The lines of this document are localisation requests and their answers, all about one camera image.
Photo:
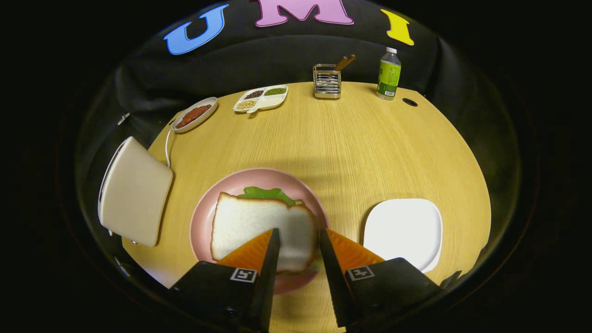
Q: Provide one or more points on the red meat slice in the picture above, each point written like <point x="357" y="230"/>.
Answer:
<point x="193" y="116"/>

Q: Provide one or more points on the black bean portion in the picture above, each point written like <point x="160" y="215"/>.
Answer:
<point x="254" y="94"/>

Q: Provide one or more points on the white oval plate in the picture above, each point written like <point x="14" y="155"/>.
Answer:
<point x="209" y="112"/>

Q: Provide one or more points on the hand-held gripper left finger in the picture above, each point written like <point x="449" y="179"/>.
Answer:
<point x="268" y="286"/>

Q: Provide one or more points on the white square plate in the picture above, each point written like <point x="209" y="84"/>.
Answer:
<point x="402" y="231"/>

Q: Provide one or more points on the white cloth clip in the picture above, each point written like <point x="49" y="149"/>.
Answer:
<point x="123" y="119"/>

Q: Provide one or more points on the yellow soybean portion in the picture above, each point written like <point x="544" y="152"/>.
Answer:
<point x="245" y="105"/>

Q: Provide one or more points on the pink round plate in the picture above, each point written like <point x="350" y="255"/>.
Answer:
<point x="208" y="217"/>

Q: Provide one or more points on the green bean portion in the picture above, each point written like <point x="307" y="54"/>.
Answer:
<point x="275" y="91"/>

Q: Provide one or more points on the white toaster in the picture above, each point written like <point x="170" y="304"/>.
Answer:
<point x="134" y="194"/>

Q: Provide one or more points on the green label plastic bottle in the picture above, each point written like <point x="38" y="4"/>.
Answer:
<point x="388" y="76"/>

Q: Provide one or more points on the green lettuce leaf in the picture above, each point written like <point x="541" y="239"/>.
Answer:
<point x="263" y="193"/>

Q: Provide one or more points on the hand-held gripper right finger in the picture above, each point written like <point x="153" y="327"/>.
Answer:
<point x="335" y="286"/>

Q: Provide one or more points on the white divided dish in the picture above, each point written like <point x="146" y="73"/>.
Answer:
<point x="270" y="102"/>

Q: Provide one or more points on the black backdrop cloth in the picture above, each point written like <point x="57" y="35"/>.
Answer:
<point x="286" y="51"/>

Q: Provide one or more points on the thick white bread slice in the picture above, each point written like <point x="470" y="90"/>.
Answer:
<point x="249" y="226"/>

